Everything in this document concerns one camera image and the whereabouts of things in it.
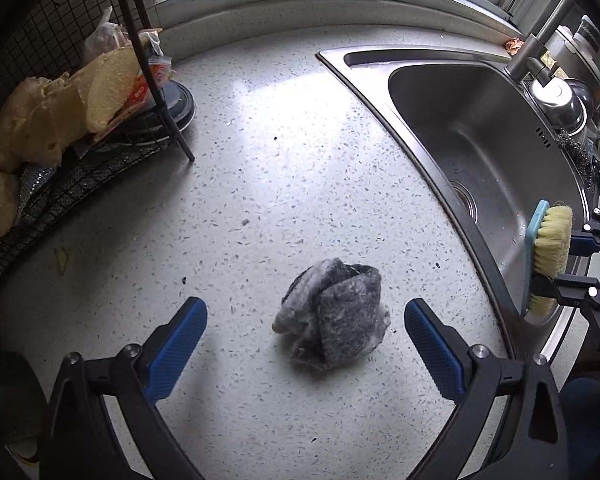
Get chrome faucet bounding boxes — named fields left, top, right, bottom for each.
left=504, top=0, right=574, bottom=87

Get steel scouring pad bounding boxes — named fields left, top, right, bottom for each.
left=555, top=128, right=596, bottom=188

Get stainless steel sink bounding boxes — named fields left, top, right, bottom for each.
left=317, top=46, right=593, bottom=360

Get dark round lid under rack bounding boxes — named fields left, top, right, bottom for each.
left=128, top=80, right=196, bottom=144

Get yellow bristle blue scrub brush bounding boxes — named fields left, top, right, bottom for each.
left=521, top=200, right=573, bottom=318

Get grey crumpled plastic bag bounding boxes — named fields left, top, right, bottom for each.
left=272, top=258, right=391, bottom=372

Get yellow sponge pieces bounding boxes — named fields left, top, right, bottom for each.
left=0, top=46, right=140, bottom=237

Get black wire rack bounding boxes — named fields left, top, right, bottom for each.
left=0, top=0, right=196, bottom=288

